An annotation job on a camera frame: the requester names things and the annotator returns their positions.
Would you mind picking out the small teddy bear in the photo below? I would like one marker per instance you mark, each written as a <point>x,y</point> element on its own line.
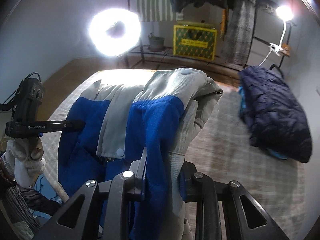
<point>285,49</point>

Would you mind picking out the small potted plant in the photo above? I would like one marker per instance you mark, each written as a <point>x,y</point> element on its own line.
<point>156,43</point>

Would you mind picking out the left gloved hand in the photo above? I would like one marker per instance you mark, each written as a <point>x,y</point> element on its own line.
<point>24,160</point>

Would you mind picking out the white and blue work jacket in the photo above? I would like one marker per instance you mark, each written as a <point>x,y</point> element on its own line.
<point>159,113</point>

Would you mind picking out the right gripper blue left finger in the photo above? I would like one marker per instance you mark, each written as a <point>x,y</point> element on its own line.
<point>138,167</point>

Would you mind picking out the white clip desk lamp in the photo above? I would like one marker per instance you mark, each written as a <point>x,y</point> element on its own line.
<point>280,29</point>

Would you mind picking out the plaid bed cover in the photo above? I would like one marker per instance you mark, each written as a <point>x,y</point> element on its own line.
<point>221,150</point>

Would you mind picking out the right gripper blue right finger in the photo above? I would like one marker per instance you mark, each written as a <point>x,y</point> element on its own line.
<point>188,189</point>

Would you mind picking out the yellow green storage box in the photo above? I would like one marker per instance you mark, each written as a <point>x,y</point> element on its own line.
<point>197,42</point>

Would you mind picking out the grey plaid hanging coat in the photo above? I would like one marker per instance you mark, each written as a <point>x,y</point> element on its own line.
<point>237,45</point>

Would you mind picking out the green striped wall hanging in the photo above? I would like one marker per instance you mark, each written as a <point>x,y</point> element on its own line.
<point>157,11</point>

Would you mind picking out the striped grey trousers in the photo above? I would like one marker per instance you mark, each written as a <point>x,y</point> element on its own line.
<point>19,202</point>

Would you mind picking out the yellow hanging scarf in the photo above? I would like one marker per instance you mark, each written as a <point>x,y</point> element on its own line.
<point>224,23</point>

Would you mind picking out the black metal clothes rack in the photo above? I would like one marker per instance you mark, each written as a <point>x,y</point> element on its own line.
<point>218,66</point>

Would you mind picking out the ring light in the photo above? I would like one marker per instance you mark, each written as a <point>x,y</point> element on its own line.
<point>114,31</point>

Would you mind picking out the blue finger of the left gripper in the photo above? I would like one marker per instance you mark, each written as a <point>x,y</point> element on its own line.
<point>65,126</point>

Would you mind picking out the folded navy puffer jacket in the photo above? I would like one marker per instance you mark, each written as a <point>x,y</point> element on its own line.
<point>275,119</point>

